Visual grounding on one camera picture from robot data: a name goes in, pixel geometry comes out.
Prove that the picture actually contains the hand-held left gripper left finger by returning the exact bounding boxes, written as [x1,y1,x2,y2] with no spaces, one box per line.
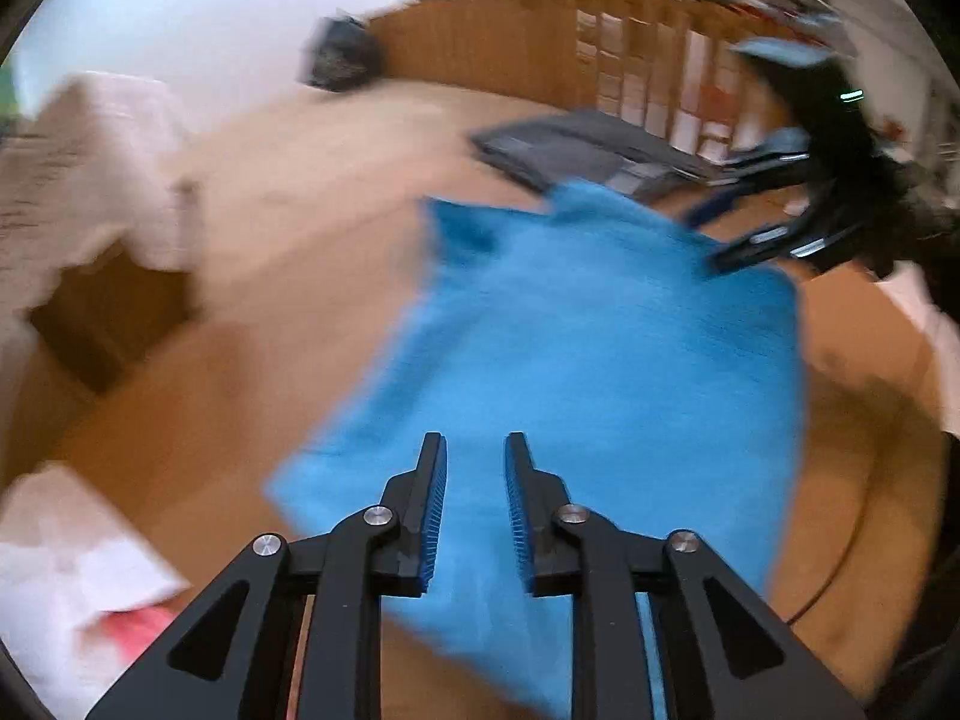
[85,431,449,720]

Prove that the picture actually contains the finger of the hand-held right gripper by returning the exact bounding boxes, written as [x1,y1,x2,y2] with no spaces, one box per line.
[686,127,820,230]
[705,219,865,280]

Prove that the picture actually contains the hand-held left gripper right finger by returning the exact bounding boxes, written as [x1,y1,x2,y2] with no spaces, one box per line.
[504,431,871,720]

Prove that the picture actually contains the blue jacket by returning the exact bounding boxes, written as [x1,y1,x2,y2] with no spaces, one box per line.
[266,180,811,720]

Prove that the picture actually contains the folded grey pants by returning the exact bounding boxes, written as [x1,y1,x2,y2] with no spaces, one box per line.
[471,111,740,200]

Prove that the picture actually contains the wooden slat railing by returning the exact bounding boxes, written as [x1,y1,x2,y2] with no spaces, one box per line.
[367,0,848,158]

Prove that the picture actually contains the pink garment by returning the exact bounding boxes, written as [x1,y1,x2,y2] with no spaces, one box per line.
[86,604,181,661]

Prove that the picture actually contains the white garment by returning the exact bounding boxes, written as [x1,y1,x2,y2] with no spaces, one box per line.
[0,465,188,691]

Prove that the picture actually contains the wooden tea table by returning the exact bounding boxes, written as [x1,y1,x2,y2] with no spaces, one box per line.
[26,240,200,395]

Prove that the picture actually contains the black drawstring bag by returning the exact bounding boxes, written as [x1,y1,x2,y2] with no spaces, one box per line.
[304,15,383,91]

